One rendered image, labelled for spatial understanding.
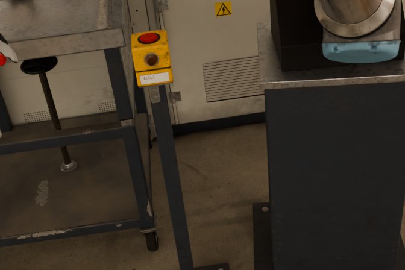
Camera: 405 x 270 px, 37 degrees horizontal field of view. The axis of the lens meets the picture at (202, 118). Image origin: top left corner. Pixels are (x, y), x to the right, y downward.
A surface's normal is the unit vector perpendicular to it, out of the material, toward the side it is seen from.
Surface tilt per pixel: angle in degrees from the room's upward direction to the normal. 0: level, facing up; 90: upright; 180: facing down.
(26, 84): 90
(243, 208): 0
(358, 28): 87
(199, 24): 90
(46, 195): 0
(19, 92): 90
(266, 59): 0
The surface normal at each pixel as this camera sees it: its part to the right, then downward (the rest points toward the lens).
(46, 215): -0.10, -0.82
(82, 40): 0.11, 0.56
